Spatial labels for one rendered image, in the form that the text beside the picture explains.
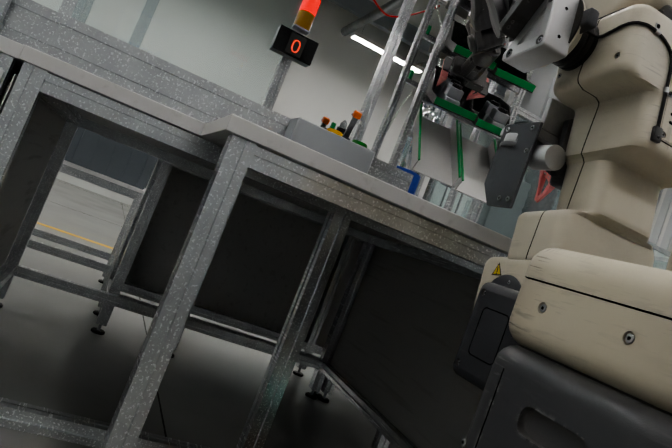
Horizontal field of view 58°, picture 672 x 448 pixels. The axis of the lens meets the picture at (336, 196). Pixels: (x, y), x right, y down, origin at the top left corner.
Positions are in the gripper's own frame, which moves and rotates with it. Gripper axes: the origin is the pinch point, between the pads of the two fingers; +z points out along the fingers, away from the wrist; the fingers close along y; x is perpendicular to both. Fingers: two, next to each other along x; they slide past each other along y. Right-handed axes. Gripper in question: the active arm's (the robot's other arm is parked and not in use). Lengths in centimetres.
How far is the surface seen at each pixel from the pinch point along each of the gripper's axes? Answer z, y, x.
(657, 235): 631, -683, -509
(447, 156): 13.1, -7.7, 12.3
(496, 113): 1.3, -15.0, -0.2
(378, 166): 0.9, 15.0, 34.0
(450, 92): -0.4, 0.9, 1.7
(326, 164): -33, 33, 62
